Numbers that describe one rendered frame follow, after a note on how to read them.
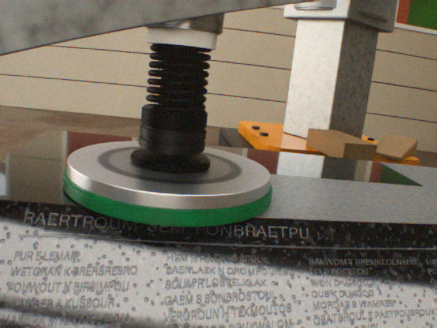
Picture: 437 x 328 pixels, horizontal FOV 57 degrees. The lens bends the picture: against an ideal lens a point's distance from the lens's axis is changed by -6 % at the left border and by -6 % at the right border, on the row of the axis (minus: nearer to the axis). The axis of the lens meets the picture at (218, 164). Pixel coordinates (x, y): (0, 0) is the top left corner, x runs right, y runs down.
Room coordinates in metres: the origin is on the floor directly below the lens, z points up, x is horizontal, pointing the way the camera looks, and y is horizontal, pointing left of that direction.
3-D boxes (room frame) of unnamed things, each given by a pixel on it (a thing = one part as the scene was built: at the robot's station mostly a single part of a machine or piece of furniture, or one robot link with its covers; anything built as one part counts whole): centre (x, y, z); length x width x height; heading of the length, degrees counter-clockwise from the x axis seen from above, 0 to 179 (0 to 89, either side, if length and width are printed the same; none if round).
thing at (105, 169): (0.43, 0.05, 0.87); 0.21 x 0.21 x 0.01
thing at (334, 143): (1.13, -0.32, 0.81); 0.20 x 0.10 x 0.05; 17
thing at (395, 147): (1.24, -0.53, 0.80); 0.20 x 0.10 x 0.05; 143
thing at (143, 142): (0.43, 0.05, 0.90); 0.07 x 0.07 x 0.01
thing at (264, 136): (1.38, -0.33, 0.76); 0.49 x 0.49 x 0.05; 9
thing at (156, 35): (0.43, 0.05, 1.02); 0.07 x 0.07 x 0.04
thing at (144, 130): (0.43, 0.05, 0.91); 0.07 x 0.07 x 0.01
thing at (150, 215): (0.43, 0.05, 0.87); 0.22 x 0.22 x 0.04
